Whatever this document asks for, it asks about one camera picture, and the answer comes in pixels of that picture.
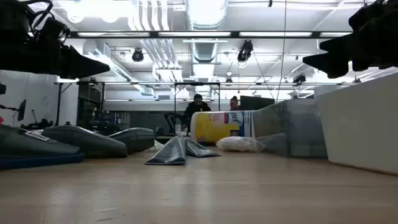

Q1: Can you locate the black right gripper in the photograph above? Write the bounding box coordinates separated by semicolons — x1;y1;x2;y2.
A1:
303;18;398;79

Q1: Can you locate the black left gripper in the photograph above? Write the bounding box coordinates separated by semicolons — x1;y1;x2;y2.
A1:
0;34;111;80

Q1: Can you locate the grey pouch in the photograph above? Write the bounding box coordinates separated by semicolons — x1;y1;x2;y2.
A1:
0;124;83;158

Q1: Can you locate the black remote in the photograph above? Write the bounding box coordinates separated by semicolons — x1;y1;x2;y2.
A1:
145;136;188;166

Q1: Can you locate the black squeeze tube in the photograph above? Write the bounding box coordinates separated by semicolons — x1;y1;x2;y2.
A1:
185;136;222;158

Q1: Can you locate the black ceiling spotlight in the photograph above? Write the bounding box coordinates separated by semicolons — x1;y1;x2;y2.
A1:
131;48;145;63
236;39;254;63
292;73;307;85

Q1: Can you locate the black background screen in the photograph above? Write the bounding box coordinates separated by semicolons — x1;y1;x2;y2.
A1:
17;98;27;122

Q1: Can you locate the white plastic tray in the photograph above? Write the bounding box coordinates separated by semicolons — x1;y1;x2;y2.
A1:
317;73;398;175

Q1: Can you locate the smoky translucent plastic tray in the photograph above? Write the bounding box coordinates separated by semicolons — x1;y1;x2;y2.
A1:
252;98;328;159

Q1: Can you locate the black background monitor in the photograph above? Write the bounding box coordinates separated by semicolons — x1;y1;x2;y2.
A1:
239;95;276;111

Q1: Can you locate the black overhead light bar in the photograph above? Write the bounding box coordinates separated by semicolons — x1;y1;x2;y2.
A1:
67;30;354;39

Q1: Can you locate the person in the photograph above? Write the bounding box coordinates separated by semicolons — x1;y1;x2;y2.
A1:
183;93;213;134
229;95;241;112

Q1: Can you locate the yellow disinfecting wipes canister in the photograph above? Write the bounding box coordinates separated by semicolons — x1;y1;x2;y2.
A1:
190;110;256;146

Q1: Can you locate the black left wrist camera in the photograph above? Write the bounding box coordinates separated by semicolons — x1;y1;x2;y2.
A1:
30;17;71;46

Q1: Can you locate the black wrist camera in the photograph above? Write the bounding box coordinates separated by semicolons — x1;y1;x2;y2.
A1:
30;17;71;46
348;0;388;32

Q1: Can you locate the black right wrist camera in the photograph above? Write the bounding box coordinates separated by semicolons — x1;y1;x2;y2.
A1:
348;0;388;32

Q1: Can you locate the black background rig frame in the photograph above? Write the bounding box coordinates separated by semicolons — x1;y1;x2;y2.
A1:
54;80;221;138

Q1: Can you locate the silver ceiling air duct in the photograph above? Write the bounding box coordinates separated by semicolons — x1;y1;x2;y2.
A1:
185;0;228;63

